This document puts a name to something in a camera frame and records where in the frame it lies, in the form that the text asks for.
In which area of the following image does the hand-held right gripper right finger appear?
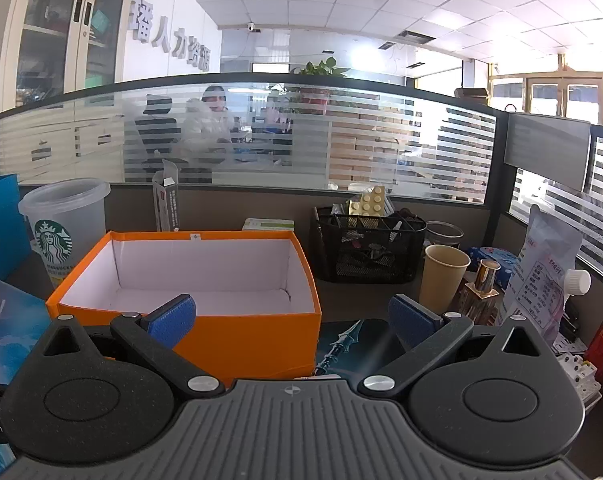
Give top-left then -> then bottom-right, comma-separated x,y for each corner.
357,294 -> 555,401

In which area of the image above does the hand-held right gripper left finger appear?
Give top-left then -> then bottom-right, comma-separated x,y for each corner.
34,296 -> 226,402

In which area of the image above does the orange cardboard box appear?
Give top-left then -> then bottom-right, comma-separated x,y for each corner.
45,230 -> 323,389

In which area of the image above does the beige paper cup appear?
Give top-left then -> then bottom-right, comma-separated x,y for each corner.
420,244 -> 471,312

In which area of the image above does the perfume bottle with gold cap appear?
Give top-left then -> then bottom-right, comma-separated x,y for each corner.
462,259 -> 502,328

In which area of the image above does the black mesh desk organizer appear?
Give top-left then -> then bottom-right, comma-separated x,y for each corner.
314,205 -> 427,285

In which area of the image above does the colourful printed desk mat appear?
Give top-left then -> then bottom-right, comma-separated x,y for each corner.
0,274 -> 397,392

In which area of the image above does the round black mesh cup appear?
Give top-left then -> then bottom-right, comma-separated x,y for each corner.
425,220 -> 465,252

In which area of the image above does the blue tissue pack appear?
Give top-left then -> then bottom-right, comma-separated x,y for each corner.
469,246 -> 521,288

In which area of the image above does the grey upright small carton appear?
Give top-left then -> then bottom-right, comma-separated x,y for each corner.
152,159 -> 182,234

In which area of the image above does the yellow building brick plate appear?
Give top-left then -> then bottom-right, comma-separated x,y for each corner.
347,186 -> 385,218

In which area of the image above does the green and white flat box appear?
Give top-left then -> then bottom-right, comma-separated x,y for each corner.
242,218 -> 296,234

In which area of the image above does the white printed plastic bag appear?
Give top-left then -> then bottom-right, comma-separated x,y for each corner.
500,204 -> 584,345

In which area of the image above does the clear plastic cup green logo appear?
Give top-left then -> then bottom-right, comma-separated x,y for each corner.
18,178 -> 111,291

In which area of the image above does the white bottle cap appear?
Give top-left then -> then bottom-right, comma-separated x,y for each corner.
563,268 -> 593,296

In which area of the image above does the white circuit breaker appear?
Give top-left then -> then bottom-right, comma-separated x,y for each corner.
555,351 -> 600,413

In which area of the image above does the striped frosted glass partition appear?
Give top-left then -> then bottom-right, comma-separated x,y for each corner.
0,72 -> 603,271

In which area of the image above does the stack of cardboard boxes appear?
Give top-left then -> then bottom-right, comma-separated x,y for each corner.
329,102 -> 422,183

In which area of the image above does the black office chair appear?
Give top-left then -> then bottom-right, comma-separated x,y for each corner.
134,94 -> 189,183

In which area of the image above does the grey computer monitor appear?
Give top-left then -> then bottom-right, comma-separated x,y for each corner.
503,111 -> 593,194

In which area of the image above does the brown cardboard box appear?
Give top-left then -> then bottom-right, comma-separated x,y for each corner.
454,88 -> 490,105

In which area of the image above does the green potted plant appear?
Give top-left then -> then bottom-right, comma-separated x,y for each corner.
288,57 -> 351,116

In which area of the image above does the beige glass door cabinet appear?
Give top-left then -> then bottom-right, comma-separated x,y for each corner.
0,0 -> 137,111

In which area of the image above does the grey wall lettering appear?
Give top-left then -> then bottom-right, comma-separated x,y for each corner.
131,0 -> 212,73

